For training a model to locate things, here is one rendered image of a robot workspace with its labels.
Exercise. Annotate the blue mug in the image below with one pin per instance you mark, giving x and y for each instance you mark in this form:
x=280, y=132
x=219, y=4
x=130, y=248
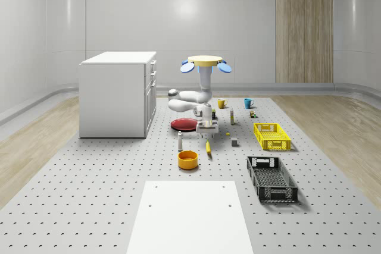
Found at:
x=247, y=103

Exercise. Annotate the small white bottle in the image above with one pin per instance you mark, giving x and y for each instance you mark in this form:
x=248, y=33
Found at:
x=180, y=142

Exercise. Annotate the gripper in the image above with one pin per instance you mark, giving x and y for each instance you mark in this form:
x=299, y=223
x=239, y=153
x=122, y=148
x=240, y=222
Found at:
x=207, y=127

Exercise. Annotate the yellow basket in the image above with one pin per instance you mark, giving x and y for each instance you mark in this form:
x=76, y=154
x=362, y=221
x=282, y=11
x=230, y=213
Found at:
x=272, y=138

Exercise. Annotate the flat-sided can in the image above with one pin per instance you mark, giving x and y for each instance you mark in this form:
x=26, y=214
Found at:
x=213, y=114

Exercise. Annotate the banana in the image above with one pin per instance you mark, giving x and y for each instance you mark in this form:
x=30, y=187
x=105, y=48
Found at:
x=208, y=147

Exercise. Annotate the drone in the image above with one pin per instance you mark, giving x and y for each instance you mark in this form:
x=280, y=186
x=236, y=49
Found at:
x=205, y=60

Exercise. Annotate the puzzle cube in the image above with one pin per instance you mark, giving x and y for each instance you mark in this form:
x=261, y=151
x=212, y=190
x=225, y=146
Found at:
x=253, y=114

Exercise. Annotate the grey cube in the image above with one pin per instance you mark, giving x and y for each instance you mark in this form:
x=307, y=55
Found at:
x=235, y=142

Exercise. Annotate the white board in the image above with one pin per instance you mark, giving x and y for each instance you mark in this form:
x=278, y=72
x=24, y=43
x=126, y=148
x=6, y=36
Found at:
x=190, y=221

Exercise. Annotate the white cabinet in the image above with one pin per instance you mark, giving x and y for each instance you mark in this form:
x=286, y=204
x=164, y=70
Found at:
x=116, y=99

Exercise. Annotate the red plate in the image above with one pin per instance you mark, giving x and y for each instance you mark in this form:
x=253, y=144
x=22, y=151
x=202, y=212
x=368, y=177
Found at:
x=183, y=124

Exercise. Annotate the yellow bowl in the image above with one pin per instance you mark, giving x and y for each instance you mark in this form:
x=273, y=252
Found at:
x=187, y=161

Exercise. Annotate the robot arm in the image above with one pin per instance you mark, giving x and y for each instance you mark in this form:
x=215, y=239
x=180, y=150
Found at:
x=190, y=97

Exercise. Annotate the yellow mug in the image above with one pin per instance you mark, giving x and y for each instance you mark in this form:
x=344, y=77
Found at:
x=221, y=103

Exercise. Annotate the yellow and white box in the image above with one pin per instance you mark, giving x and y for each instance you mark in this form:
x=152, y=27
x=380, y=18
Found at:
x=232, y=117

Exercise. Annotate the dark grey basket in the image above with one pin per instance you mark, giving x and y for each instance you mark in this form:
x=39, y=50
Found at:
x=272, y=181

